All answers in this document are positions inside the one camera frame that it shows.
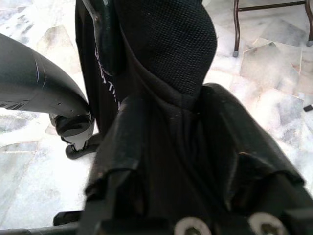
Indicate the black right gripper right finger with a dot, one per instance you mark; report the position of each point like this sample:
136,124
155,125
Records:
232,137

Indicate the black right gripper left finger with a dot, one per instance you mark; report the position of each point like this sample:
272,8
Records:
122,147

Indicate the black shirt with red stripe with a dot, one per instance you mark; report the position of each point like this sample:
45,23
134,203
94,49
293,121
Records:
166,36

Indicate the black robot left foot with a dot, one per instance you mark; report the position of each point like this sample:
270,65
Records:
80,153

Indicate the black robot foot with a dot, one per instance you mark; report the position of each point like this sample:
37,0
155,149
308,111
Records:
80,153
66,218

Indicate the black robot right foot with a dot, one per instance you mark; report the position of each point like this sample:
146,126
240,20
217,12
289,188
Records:
66,218

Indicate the grey robot right leg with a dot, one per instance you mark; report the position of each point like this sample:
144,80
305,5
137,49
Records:
24,231

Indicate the dark brown metal leg frame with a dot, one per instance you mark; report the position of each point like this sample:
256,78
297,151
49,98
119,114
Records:
269,6

